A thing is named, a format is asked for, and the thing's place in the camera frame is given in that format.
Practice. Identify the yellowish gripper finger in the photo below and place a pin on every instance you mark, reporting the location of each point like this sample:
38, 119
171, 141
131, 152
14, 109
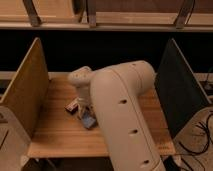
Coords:
90, 109
80, 111

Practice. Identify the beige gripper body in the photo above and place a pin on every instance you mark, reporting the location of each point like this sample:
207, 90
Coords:
84, 96

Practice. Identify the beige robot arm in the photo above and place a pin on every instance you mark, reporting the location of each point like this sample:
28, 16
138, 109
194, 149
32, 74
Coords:
113, 93

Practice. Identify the left wooden side panel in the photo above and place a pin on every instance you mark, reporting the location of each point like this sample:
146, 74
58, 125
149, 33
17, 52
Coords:
23, 98

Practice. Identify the right dark side panel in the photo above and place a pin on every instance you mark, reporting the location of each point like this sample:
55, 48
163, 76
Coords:
180, 94

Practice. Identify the wooden shelf rail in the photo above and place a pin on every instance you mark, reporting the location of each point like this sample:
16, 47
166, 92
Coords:
108, 15

